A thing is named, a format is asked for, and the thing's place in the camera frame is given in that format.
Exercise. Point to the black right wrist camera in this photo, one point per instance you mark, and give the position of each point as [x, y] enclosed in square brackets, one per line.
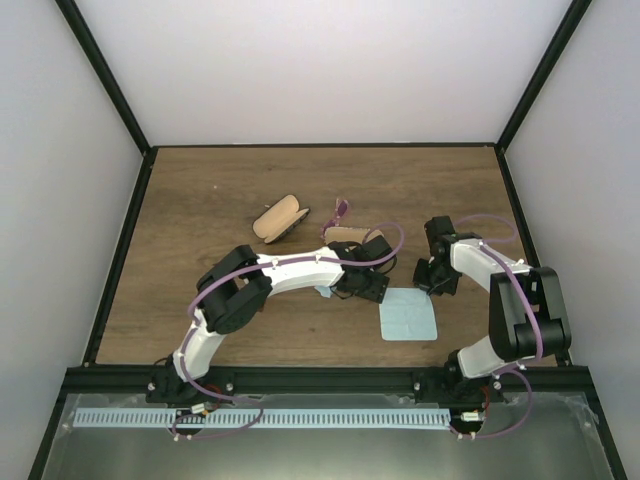
[437, 227]

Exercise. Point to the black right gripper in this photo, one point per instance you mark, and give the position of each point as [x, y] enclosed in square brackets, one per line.
[420, 281]

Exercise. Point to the black aluminium frame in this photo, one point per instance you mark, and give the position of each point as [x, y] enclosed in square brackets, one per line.
[136, 315]

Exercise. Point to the tan glasses case striped trim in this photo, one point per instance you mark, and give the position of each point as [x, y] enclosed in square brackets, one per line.
[350, 234]

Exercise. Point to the purple sunglasses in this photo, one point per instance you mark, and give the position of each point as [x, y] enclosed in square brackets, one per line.
[341, 209]

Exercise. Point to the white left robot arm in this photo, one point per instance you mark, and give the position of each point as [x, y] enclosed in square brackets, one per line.
[237, 287]

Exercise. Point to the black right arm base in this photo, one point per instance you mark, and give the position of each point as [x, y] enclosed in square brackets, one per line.
[445, 385]

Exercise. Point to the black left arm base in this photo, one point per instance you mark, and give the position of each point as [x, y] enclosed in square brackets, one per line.
[166, 386]

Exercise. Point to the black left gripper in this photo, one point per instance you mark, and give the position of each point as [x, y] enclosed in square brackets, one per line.
[375, 291]

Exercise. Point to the light blue slotted cable duct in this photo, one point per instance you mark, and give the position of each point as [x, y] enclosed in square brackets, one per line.
[227, 419]

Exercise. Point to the light blue cleaning cloth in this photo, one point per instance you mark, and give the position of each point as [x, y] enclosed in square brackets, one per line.
[407, 314]

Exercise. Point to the tan glasses case black trim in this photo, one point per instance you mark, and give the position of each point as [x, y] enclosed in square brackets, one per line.
[280, 219]

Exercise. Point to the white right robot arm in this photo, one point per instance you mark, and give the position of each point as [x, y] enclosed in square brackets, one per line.
[527, 320]

